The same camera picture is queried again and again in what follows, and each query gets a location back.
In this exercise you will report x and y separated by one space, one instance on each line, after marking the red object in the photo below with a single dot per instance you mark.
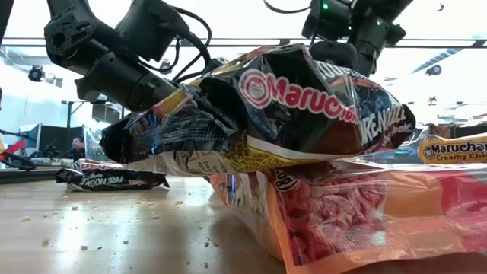
15 148

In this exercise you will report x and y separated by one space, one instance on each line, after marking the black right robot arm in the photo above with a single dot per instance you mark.
373 34

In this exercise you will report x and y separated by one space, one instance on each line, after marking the black ceiling camera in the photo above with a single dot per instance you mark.
433 70
165 66
36 73

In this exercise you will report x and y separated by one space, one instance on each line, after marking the computer monitor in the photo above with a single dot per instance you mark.
32 137

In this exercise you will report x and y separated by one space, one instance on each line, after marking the black screen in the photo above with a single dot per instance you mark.
57 141

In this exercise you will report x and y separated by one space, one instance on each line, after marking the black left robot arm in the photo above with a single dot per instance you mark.
114 80

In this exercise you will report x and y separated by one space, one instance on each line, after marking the person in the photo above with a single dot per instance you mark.
78 146

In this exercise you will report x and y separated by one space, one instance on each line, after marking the red Maruchan noodle packet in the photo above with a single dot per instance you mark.
342 213

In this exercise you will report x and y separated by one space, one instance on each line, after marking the black Maruchan fire noodle packet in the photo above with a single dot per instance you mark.
110 180
296 125

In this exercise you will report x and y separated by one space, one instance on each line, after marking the yellow Maruchan noodle packet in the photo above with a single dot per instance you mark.
452 150

